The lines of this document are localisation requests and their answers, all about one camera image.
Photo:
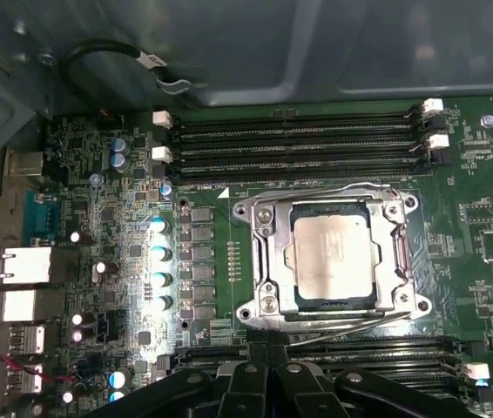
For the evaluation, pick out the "metal socket locking lever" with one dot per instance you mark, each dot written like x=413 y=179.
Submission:
x=359 y=328
x=325 y=192

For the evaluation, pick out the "black RAM slot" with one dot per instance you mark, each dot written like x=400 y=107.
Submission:
x=294 y=151
x=294 y=167
x=442 y=378
x=381 y=347
x=294 y=118
x=294 y=135
x=403 y=363

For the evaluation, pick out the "blue serial port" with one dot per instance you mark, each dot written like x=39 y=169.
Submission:
x=42 y=217

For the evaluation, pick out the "silver CPU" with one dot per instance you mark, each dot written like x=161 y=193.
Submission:
x=333 y=257

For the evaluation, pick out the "silver rear port block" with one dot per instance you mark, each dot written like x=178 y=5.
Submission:
x=24 y=265
x=22 y=305

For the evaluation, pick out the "metal socket cover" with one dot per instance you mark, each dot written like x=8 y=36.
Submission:
x=282 y=257

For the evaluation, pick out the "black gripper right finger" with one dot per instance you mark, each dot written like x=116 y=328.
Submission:
x=299 y=392

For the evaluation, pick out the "silver-topped capacitor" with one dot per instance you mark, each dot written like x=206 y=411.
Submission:
x=161 y=278
x=164 y=302
x=118 y=396
x=161 y=254
x=118 y=379
x=159 y=226

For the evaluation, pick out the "CPU socket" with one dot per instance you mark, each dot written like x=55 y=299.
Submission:
x=268 y=288

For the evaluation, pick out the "green motherboard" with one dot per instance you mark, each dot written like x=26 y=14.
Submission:
x=447 y=305

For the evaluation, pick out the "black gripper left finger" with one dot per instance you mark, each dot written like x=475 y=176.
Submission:
x=242 y=392

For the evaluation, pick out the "small silver display port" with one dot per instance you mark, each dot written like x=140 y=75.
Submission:
x=24 y=379
x=26 y=339

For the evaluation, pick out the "open grey PC case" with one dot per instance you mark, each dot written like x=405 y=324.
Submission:
x=251 y=43

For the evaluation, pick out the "dull grey rear port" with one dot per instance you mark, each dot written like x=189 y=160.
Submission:
x=24 y=163

